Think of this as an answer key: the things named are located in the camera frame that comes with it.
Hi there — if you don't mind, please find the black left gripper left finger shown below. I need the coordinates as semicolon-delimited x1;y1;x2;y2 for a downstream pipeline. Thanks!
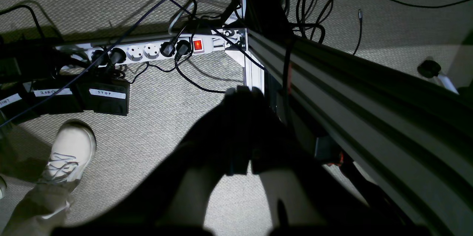
67;96;252;236

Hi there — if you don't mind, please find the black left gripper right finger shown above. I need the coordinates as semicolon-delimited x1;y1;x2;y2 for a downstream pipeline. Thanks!
251;88;418;236

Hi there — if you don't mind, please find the black foot pedal stop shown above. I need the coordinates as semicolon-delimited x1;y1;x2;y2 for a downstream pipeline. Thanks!
76;78;130;116

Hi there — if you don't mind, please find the white sneaker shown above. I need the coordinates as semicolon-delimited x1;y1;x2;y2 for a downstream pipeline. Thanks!
36;119;97;194

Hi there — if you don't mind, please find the white power strip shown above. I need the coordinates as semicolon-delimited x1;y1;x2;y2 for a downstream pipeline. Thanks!
55;33;227;65

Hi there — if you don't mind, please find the black foot pedal middle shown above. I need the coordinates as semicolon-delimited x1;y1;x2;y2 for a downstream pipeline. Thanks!
31;79;84;115

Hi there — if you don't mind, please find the khaki trouser leg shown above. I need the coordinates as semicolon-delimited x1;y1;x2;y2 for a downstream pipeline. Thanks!
2;182;76;236

